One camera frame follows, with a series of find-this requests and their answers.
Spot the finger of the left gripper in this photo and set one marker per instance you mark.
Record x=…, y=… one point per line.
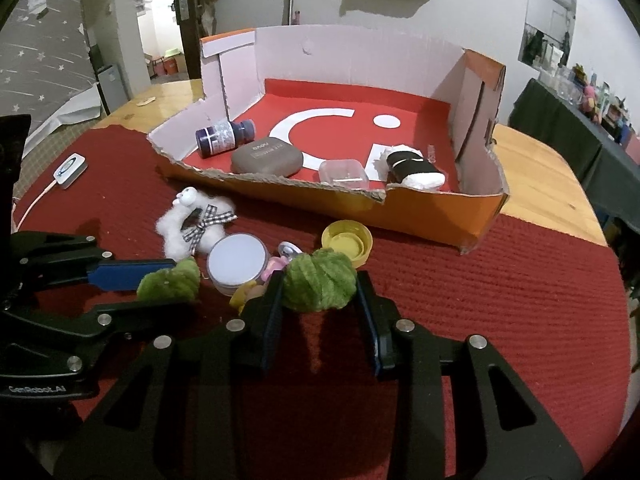
x=53, y=260
x=39, y=334

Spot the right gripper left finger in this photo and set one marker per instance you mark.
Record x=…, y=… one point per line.
x=253, y=332

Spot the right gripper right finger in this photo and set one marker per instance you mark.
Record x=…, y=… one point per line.
x=395, y=346

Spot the yellow pink doll figure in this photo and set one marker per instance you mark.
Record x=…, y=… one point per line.
x=256, y=288

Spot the white round tin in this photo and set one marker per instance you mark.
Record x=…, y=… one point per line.
x=235, y=260

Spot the green scrunchie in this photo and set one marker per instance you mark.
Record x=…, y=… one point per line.
x=181, y=282
x=319, y=281

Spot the yellow bottle cap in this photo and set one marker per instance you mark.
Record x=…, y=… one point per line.
x=351, y=238

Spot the white fluffy bunny hair clip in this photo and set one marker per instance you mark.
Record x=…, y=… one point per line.
x=194, y=223

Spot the clear plastic small box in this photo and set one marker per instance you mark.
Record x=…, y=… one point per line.
x=348, y=173

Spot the white black socks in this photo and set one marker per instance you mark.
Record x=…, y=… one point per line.
x=412, y=170

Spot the grey eye shadow case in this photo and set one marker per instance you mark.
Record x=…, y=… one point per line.
x=268, y=155

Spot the dark blue ink bottle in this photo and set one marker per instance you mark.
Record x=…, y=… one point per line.
x=224, y=136

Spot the white square charger device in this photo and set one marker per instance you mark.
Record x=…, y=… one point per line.
x=70, y=170

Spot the red knitted table cloth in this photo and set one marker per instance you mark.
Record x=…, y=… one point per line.
x=552, y=304

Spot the orange cardboard box tray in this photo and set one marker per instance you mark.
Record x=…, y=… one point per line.
x=349, y=92

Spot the dark cloth side table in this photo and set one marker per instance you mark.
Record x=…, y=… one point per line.
x=609, y=177

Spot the black door frame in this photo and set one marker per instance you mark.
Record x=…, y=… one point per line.
x=188, y=17

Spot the wall mirror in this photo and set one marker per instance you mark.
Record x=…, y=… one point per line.
x=548, y=23

